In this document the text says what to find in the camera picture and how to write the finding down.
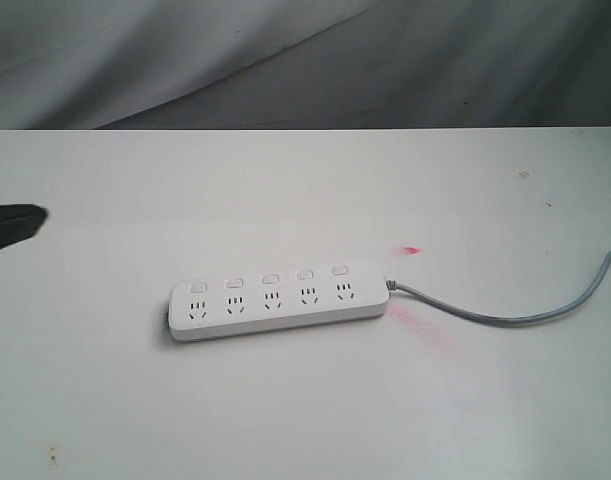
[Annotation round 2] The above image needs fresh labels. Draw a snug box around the white backdrop cloth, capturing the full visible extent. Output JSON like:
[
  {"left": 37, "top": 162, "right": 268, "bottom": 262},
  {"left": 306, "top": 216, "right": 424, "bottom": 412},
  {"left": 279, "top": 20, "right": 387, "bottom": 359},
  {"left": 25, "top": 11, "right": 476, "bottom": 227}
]
[{"left": 0, "top": 1, "right": 611, "bottom": 129}]

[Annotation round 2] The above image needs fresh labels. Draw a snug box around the grey power cable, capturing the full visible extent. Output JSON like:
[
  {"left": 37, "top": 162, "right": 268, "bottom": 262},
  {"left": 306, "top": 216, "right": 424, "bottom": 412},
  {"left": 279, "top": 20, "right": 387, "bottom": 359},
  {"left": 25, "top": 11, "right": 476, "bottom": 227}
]
[{"left": 384, "top": 164, "right": 611, "bottom": 327}]

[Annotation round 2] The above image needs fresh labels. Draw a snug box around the white five-outlet power strip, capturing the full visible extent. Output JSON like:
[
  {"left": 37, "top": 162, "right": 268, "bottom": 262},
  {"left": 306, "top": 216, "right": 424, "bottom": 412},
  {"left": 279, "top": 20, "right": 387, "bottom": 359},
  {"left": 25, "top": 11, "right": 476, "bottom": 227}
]
[{"left": 168, "top": 262, "right": 389, "bottom": 342}]

